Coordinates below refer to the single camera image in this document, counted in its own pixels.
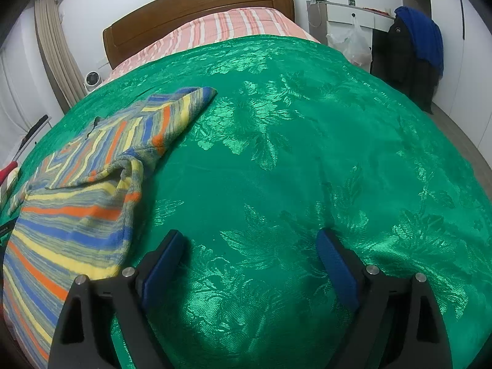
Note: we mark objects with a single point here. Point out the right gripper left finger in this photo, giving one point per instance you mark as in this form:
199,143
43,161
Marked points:
82,338

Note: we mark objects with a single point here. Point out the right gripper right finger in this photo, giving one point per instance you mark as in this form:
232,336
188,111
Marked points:
396,323

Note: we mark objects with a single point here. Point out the striped knit sweater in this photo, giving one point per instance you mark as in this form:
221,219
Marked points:
75,214

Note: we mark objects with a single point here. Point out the striped folded cloth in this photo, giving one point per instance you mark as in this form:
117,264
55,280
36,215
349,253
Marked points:
7,186

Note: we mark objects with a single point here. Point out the green satin bedspread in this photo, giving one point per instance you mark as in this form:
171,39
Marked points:
296,139

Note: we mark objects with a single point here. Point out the small white fan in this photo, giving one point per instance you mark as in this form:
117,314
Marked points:
92,81

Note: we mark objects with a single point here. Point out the black coat on chair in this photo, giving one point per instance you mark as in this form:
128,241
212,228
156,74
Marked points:
395,62

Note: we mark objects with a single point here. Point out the beige curtain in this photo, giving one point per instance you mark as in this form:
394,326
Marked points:
61,68

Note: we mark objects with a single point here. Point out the white plastic bag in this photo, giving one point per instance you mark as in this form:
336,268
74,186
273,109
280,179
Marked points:
353,45

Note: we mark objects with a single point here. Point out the blue garment on chair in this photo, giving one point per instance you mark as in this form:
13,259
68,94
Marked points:
425,35

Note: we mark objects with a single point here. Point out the white desk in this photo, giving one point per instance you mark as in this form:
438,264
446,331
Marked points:
331,17

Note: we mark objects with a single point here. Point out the pink striped bed sheet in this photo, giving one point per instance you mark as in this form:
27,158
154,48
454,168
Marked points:
212,28

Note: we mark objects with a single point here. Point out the brown wooden headboard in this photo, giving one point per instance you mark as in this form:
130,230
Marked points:
144,26

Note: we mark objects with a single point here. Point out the black rod by wall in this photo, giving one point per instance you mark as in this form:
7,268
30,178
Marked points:
32,138

